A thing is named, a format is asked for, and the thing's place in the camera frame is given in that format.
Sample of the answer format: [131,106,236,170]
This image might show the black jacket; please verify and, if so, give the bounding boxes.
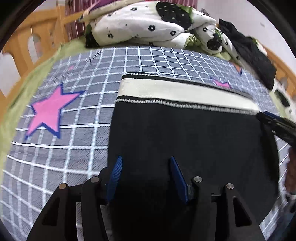
[219,19,276,90]

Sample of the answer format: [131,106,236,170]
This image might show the purple patterned pillow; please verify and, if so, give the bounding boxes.
[79,0,141,22]

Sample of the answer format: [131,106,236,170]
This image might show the wooden bed frame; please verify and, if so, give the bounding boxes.
[1,6,83,101]

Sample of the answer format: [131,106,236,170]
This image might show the grey grid star blanket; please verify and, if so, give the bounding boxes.
[1,46,280,240]

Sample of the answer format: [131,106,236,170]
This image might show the black pants white waistband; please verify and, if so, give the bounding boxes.
[108,73,279,240]

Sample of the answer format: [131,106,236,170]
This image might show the green bed sheet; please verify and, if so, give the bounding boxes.
[0,34,93,176]

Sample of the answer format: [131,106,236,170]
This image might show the white black floral quilt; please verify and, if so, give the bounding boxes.
[85,1,245,66]

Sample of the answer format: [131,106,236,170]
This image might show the person's hand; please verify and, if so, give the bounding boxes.
[285,148,296,192]

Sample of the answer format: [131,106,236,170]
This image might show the white floral pillow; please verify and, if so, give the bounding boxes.
[269,79,295,121]

